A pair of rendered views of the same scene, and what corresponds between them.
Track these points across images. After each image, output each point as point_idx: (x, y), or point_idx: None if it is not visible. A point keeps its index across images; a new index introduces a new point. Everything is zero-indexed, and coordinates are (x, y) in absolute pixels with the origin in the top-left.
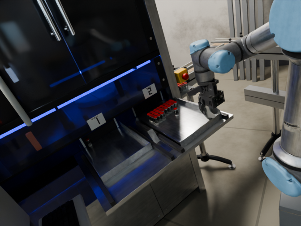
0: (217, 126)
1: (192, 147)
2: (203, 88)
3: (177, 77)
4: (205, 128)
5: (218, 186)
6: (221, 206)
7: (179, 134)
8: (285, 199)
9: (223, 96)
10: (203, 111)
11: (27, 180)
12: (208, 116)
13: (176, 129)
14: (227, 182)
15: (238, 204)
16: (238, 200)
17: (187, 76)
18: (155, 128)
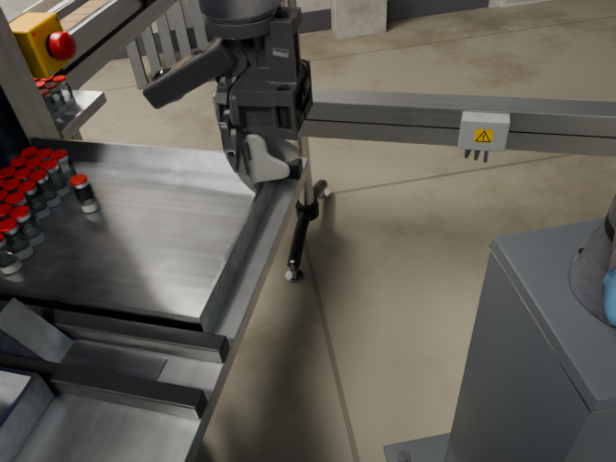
0: (283, 208)
1: (245, 320)
2: (235, 57)
3: (27, 50)
4: (253, 225)
5: (220, 394)
6: (252, 448)
7: (155, 284)
8: (595, 375)
9: (311, 85)
10: (237, 162)
11: None
12: (255, 177)
13: (127, 267)
14: (238, 370)
15: (292, 416)
16: (288, 405)
17: (70, 44)
18: (20, 292)
